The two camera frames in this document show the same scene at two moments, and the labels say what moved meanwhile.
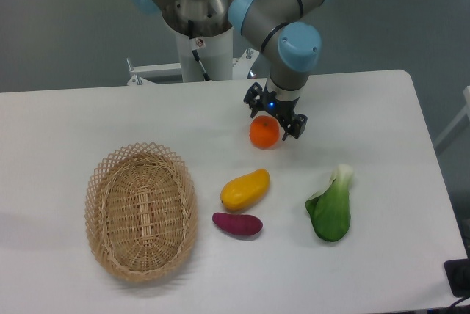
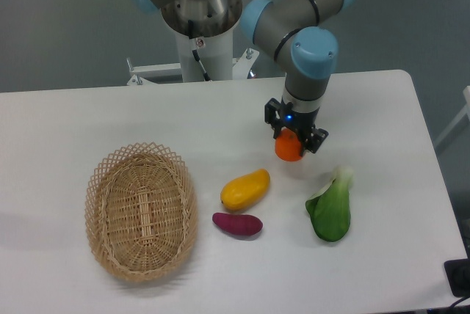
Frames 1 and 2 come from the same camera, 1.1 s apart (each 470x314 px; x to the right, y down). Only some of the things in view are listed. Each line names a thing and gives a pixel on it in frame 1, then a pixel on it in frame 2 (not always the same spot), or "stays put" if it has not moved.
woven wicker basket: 142,210 stays put
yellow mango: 244,191 stays put
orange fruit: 264,132 → 288,145
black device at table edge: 457,272 stays put
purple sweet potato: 239,224 stays put
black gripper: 257,97 → 280,114
